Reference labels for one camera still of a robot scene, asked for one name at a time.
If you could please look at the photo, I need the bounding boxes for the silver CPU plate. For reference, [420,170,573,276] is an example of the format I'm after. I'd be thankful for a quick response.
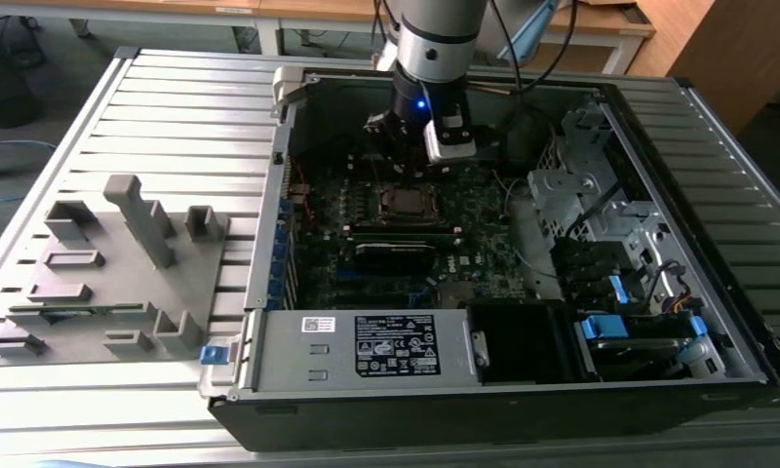
[388,189,436,215]

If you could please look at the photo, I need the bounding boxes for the metal socket cover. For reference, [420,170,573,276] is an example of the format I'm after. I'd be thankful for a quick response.
[377,186,444,225]

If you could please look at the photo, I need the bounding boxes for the wooden desk white legs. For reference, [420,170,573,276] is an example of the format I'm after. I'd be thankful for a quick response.
[0,0,265,58]
[258,0,656,75]

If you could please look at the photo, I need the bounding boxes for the silver metal drive cage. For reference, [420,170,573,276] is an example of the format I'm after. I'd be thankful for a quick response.
[525,95,675,274]

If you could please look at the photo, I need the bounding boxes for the green motherboard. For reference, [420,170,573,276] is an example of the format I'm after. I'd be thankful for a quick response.
[278,160,560,311]

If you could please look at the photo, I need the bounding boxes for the black graphics card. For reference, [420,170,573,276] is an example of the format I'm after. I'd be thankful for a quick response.
[353,241,441,274]

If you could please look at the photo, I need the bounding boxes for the wooden cabinet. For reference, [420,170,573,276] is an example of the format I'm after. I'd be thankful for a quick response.
[627,0,780,136]

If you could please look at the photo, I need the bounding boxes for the grey power supply unit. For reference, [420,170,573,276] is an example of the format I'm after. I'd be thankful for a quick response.
[236,307,489,391]

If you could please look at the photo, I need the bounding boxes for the grey parts rack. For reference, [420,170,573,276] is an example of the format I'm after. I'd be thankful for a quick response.
[0,174,233,368]

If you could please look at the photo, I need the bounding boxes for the black waste bin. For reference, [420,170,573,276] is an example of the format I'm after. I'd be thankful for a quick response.
[0,13,47,131]

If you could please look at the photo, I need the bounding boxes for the black open PC case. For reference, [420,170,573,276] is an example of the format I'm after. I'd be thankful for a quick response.
[197,65,780,452]

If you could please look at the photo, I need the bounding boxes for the green RAM stick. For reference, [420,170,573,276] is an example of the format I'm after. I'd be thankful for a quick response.
[9,302,145,324]

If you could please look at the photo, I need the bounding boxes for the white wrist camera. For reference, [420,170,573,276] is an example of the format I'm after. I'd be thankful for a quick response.
[421,114,480,165]

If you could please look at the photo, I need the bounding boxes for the coloured wire bundle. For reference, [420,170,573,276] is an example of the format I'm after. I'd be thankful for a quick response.
[661,287,701,316]

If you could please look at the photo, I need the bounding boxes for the blue floor cable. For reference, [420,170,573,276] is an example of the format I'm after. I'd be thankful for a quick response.
[0,137,59,204]

